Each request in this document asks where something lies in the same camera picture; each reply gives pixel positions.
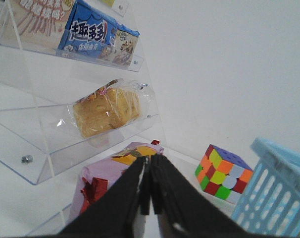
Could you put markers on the blue cookie bag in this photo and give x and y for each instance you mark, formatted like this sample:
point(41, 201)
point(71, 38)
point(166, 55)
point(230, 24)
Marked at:
point(91, 34)

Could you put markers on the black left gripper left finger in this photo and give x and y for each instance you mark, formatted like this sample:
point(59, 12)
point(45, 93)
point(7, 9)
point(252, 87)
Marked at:
point(122, 210)

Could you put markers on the multicolour puzzle cube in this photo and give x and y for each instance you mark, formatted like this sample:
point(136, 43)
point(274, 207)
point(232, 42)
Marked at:
point(223, 174)

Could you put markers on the Pocky biscuit stick box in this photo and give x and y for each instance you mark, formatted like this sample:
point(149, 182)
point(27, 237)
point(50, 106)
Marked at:
point(38, 24)

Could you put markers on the bread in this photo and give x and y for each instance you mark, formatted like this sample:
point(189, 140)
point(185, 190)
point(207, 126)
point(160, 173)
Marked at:
point(114, 105)

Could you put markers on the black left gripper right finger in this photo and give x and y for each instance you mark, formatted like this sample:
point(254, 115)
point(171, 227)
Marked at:
point(181, 210)

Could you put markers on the light blue plastic basket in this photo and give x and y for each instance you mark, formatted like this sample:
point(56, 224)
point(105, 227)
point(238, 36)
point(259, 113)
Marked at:
point(270, 204)

